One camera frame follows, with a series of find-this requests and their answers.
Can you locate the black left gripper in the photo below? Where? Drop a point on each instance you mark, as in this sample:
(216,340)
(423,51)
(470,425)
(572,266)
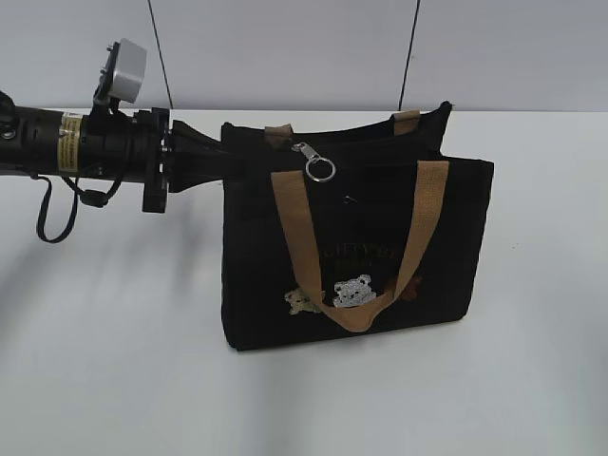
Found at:
(120,148)

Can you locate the black tote bag tan handles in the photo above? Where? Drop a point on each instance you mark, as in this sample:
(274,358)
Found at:
(360,185)

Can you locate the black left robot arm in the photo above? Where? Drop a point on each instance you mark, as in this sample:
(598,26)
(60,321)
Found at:
(39,143)

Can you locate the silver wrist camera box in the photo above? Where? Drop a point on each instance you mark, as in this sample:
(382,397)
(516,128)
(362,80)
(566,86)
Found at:
(121,78)

